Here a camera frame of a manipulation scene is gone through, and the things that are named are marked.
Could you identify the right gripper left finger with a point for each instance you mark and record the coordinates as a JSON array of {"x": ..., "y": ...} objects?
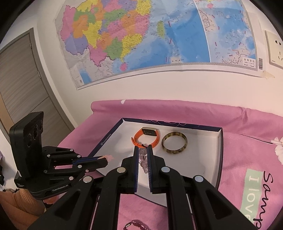
[{"x": 93, "y": 203}]

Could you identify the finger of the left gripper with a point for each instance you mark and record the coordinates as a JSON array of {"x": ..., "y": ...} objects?
[
  {"x": 89, "y": 168},
  {"x": 100, "y": 160}
]

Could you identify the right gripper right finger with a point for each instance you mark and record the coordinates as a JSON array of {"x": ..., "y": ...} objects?
[{"x": 192, "y": 203}]

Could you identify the pink plastic clip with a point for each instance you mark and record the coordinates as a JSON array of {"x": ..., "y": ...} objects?
[{"x": 107, "y": 157}]

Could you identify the orange smart watch band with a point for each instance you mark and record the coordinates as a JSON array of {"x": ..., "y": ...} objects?
[{"x": 146, "y": 136}]

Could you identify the tortoiseshell bangle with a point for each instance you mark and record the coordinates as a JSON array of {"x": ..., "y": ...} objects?
[{"x": 174, "y": 142}]

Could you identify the left forearm orange sleeve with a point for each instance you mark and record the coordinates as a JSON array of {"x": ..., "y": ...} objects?
[{"x": 21, "y": 208}]

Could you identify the dark blue shallow box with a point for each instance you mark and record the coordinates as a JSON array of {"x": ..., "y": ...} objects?
[{"x": 202, "y": 156}]

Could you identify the pink floral bed sheet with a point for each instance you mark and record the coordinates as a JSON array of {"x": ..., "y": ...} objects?
[{"x": 252, "y": 163}]

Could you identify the grey wooden door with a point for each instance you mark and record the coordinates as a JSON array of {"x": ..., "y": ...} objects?
[{"x": 25, "y": 89}]

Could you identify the colourful wall map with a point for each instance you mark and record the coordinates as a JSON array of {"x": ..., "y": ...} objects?
[{"x": 107, "y": 40}]

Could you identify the white wall socket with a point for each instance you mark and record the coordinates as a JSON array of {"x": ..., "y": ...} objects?
[{"x": 275, "y": 52}]

